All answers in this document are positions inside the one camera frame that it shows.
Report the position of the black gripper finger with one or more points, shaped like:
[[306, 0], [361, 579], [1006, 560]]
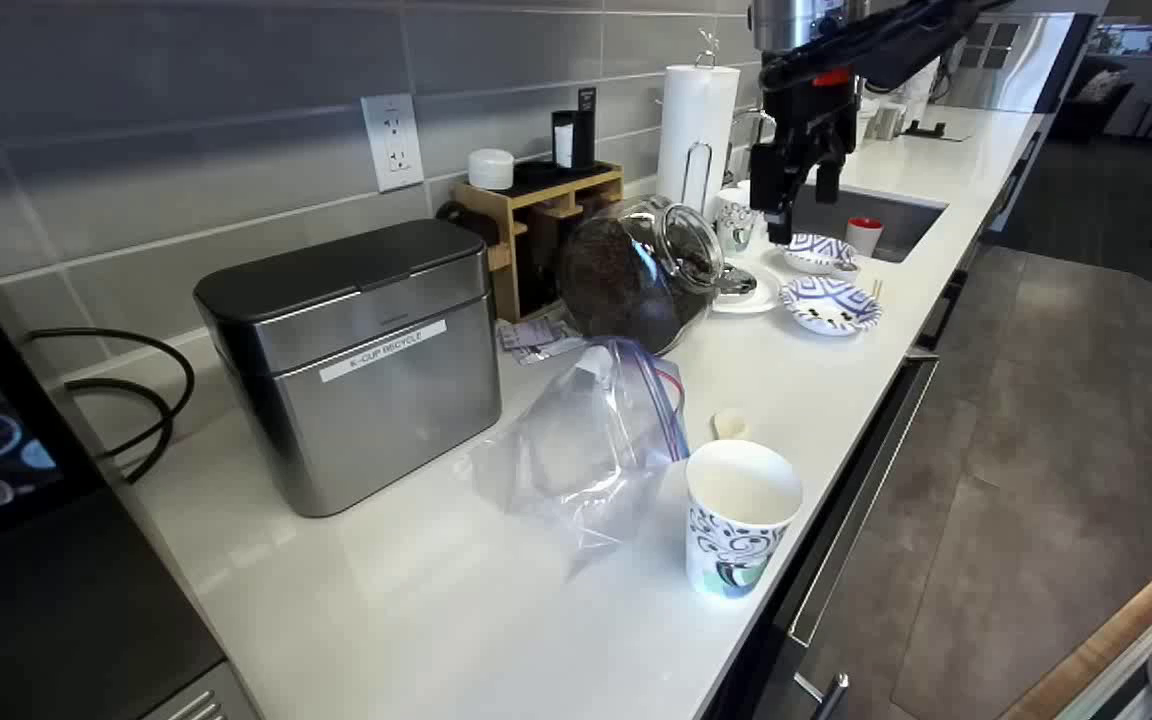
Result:
[[776, 193], [833, 178]]

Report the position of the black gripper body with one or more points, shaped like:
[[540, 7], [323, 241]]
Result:
[[811, 123]]

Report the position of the glass jar of coffee beans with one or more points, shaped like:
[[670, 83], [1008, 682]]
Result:
[[630, 281]]

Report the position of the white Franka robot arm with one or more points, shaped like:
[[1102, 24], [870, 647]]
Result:
[[800, 20]]

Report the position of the white round container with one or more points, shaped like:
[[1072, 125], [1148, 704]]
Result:
[[489, 168]]

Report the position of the coffee pod cup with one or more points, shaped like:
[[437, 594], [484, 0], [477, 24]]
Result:
[[866, 235]]

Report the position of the empty blue patterned paper bowl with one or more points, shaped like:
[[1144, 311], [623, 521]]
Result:
[[816, 255]]

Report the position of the kitchen sink basin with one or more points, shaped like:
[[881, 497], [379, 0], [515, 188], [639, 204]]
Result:
[[898, 222]]

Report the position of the white bowl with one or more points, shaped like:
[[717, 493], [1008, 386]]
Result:
[[746, 297]]

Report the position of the white paper towel roll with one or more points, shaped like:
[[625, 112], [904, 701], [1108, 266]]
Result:
[[697, 112]]

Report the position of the patterned bowl with coffee beans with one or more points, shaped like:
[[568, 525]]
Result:
[[828, 305]]

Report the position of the black box on organizer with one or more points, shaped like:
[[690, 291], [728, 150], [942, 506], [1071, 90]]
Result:
[[560, 140]]

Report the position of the wooden countertop organizer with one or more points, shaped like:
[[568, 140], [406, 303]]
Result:
[[531, 227]]

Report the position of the clear zip plastic bag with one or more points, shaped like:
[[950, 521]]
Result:
[[581, 446]]

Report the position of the stainless steel lidded bin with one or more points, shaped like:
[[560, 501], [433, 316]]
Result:
[[361, 362]]

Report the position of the light wood furniture edge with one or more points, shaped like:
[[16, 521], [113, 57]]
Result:
[[1108, 626]]

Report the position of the black coffee machine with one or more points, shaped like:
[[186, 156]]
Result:
[[16, 560]]

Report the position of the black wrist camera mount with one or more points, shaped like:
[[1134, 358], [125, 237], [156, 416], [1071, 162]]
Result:
[[816, 70]]

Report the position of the white wall power outlet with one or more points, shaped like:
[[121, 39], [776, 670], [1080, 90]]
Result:
[[395, 140]]

